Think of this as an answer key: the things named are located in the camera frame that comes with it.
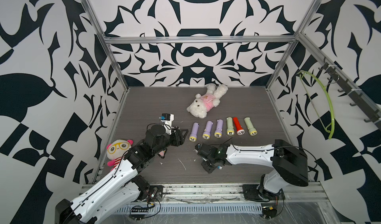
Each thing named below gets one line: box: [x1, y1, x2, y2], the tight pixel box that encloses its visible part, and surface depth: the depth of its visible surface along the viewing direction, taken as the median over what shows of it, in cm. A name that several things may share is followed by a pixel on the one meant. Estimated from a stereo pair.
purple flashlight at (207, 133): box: [202, 120, 214, 140], surface depth 95 cm
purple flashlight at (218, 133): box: [214, 118, 224, 139], surface depth 96 cm
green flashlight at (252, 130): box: [244, 116, 258, 137], surface depth 98 cm
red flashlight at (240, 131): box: [233, 116, 246, 136], surface depth 96 cm
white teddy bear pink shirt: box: [186, 84, 229, 119], surface depth 101 cm
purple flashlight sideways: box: [189, 121, 200, 143], surface depth 95 cm
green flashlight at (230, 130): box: [226, 116, 235, 136], surface depth 97 cm
